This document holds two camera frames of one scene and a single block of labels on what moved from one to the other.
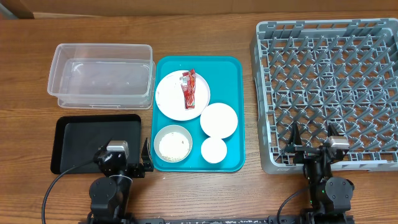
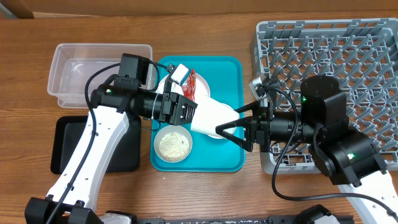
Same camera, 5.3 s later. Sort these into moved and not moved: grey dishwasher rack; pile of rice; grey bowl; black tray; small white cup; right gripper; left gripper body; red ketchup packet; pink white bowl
Moved: left gripper body; small white cup; right gripper
Not moved: red ketchup packet; black tray; grey dishwasher rack; pile of rice; grey bowl; pink white bowl
